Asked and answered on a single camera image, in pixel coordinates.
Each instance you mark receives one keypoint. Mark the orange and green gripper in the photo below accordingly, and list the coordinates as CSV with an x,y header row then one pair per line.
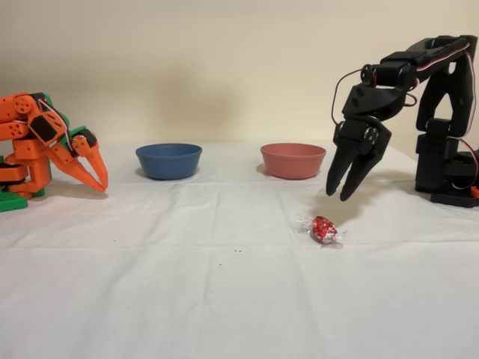
x,y
79,154

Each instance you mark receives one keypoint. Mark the red bowl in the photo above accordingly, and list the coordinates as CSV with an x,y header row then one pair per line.
x,y
293,161

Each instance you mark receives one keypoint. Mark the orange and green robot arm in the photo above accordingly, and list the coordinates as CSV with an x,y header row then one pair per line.
x,y
22,149

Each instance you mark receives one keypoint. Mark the red candy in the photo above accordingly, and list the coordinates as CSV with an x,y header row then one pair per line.
x,y
325,229

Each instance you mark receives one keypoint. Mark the blue bowl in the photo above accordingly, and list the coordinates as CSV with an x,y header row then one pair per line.
x,y
168,161

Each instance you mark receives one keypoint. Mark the white tablecloth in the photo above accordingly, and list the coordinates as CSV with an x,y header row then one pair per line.
x,y
187,299

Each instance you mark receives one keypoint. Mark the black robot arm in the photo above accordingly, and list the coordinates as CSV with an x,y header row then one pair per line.
x,y
460,93

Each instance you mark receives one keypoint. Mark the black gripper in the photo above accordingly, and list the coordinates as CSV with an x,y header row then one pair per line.
x,y
355,135

